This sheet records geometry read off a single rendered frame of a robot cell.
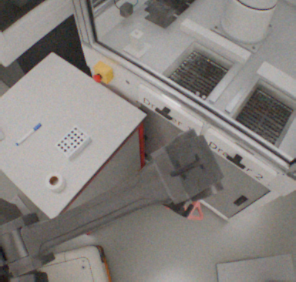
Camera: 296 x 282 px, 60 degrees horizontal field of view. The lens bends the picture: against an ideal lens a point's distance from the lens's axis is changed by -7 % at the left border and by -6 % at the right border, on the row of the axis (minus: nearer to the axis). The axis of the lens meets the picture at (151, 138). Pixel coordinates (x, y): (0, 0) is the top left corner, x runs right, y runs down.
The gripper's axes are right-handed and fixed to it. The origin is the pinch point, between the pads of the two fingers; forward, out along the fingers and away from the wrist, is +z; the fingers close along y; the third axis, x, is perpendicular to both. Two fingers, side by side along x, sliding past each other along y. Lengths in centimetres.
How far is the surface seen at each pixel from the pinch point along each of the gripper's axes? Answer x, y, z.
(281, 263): -12, 24, 106
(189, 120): -27.3, 8.8, -16.3
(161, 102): -28.0, 16.3, -26.4
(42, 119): 1, 53, -54
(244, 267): 2, 35, 89
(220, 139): -26.5, 0.1, -6.4
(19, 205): 52, 119, -27
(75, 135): -1, 38, -40
